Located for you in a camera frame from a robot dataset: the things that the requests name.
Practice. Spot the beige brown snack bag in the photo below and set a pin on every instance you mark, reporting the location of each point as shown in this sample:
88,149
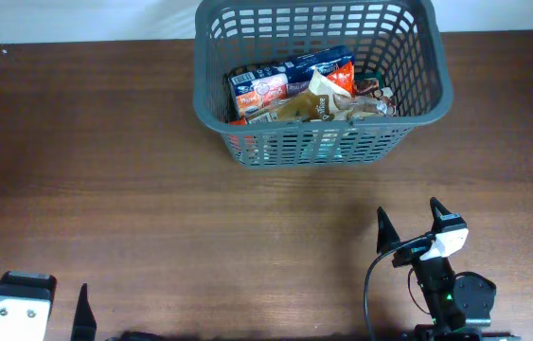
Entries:
324,100

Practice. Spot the grey plastic laundry basket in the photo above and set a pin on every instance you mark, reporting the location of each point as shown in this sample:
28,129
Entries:
400,39

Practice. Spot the green snack bag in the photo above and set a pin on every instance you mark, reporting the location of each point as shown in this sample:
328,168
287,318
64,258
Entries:
367,83

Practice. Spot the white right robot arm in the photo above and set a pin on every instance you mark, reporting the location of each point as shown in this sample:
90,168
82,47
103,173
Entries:
459,304

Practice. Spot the orange spaghetti packet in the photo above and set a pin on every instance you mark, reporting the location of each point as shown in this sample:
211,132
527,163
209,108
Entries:
275,98

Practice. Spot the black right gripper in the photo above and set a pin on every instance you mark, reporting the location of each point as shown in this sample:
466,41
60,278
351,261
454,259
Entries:
414,252

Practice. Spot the Kleenex tissue multipack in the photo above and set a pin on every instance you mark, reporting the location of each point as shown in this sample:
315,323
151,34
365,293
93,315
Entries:
256,86

